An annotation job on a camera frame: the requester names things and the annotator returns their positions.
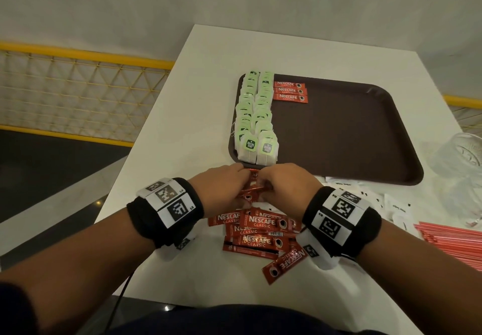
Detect person's left hand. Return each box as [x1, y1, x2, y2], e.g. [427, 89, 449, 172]
[187, 163, 252, 219]

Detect person's right hand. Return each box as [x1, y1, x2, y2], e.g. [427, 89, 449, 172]
[257, 163, 324, 223]

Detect pile of red Nescafe sachets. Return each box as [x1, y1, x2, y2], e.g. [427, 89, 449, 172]
[208, 206, 308, 286]

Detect brown tray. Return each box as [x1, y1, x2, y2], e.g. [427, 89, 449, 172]
[228, 73, 424, 187]

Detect pile of white sugar sachets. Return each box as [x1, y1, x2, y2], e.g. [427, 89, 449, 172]
[325, 175, 422, 236]

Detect pile of red stirrer sticks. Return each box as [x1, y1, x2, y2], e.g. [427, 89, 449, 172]
[414, 221, 482, 272]

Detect person's left forearm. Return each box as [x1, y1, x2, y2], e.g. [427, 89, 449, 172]
[0, 208, 157, 335]

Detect person's right forearm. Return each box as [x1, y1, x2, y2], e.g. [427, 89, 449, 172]
[355, 219, 482, 335]

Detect person's dark shirt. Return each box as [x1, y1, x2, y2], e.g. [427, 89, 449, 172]
[109, 304, 389, 335]

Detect person's dark sleeve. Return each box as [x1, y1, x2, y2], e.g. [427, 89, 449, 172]
[0, 282, 38, 335]

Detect black left wristband with markers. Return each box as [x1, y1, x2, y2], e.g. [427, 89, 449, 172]
[127, 177, 205, 250]

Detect black wristband with markers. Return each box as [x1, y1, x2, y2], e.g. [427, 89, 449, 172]
[127, 177, 205, 250]
[302, 186, 382, 259]

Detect black right wristband with markers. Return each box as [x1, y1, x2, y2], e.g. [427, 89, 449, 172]
[302, 186, 382, 259]

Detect black glossy furniture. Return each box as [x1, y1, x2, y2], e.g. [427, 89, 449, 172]
[75, 295, 189, 335]

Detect yellow mesh railing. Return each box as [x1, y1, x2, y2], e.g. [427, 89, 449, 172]
[443, 94, 482, 136]
[0, 41, 176, 148]

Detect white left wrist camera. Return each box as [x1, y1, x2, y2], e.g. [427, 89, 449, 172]
[156, 229, 199, 262]

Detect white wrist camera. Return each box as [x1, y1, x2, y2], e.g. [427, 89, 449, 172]
[156, 229, 199, 262]
[295, 229, 341, 271]

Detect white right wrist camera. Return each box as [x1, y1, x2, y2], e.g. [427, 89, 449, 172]
[295, 229, 341, 271]

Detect black left camera cable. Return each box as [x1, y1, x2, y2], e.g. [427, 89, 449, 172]
[103, 272, 135, 335]

